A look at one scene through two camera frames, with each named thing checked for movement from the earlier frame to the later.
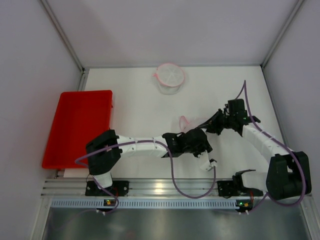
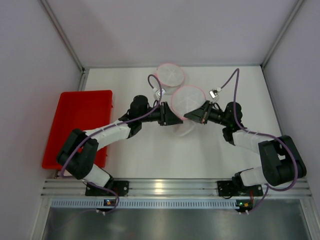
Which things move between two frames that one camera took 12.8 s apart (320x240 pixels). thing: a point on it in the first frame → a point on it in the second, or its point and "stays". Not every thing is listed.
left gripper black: [200, 144] → [163, 113]
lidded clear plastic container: [170, 78] stays
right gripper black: [215, 122] → [206, 113]
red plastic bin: [80, 116] stays
